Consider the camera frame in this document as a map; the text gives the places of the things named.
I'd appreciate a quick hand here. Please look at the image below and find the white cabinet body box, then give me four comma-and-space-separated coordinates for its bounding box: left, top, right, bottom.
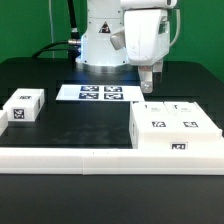
129, 101, 224, 150

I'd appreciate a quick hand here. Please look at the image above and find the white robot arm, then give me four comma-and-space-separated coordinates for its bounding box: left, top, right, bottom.
76, 0, 178, 93

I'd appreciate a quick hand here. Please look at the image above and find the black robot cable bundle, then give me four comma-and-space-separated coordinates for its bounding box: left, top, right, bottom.
31, 0, 83, 59

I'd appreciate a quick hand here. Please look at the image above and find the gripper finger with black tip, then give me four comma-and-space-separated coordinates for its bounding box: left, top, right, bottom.
139, 66, 153, 93

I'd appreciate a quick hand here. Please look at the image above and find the white cabinet door panel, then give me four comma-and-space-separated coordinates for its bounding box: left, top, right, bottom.
164, 101, 215, 130
130, 102, 175, 133

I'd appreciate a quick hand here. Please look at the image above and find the white cabinet top block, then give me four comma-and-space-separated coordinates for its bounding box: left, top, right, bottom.
3, 88, 45, 122

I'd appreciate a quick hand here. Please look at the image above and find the white marker base plate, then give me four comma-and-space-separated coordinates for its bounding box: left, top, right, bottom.
56, 84, 144, 102

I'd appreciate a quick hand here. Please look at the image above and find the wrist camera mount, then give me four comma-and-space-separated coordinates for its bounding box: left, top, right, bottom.
110, 28, 125, 50

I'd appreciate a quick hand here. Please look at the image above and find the white U-shaped fence frame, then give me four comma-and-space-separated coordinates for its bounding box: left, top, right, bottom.
0, 109, 224, 176

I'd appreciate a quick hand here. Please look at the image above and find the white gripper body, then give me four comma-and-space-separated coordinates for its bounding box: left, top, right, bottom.
124, 9, 170, 66

